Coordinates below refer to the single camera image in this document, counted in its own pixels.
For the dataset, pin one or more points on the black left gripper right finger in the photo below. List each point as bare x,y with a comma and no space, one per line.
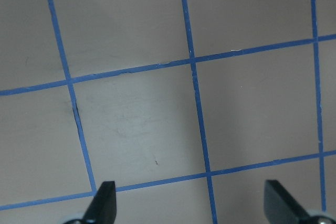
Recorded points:
280,207

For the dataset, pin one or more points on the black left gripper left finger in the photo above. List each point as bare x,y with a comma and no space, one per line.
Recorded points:
103,207

